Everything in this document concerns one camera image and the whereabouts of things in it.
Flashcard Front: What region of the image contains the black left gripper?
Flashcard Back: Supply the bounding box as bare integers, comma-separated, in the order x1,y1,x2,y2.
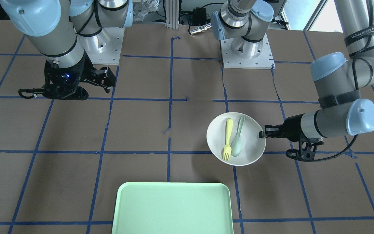
259,114,324,162

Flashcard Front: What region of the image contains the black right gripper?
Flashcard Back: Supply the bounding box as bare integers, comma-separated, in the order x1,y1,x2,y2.
44,52,116,100

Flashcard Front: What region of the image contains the white round plate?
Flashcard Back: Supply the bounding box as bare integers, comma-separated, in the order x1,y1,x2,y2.
206,112,266,166

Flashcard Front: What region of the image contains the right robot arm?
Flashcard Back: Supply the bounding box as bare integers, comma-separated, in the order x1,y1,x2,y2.
0,0,133,100

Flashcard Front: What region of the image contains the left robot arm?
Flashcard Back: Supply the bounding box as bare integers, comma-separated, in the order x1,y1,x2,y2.
258,0,374,162

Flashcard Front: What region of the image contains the yellow plastic fork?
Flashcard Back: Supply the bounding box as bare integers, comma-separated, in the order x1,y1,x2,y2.
222,118,234,162

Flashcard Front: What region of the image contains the pale green plastic spoon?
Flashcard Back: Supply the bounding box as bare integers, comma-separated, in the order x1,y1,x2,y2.
231,116,246,157

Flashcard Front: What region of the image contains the silver metal cylinder connector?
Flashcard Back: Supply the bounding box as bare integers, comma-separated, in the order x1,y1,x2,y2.
188,23,212,36

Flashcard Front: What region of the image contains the black power adapter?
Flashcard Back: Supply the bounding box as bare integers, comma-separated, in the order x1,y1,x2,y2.
192,7,207,25

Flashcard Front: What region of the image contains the light green tray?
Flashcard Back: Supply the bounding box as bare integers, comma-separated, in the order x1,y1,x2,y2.
112,182,234,234

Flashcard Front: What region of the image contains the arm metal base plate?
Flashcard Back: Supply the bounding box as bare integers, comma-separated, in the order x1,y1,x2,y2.
220,34,276,69
78,28,125,65

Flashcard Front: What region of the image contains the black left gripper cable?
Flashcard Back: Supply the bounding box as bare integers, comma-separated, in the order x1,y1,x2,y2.
18,88,46,99

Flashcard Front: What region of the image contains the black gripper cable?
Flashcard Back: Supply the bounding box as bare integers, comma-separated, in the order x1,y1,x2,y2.
18,88,46,99
309,0,374,163

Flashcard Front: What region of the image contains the aluminium frame post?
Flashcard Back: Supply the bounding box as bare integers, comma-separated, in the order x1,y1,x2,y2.
164,0,180,30

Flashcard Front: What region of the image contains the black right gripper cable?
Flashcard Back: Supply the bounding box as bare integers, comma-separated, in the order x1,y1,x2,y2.
309,0,374,163

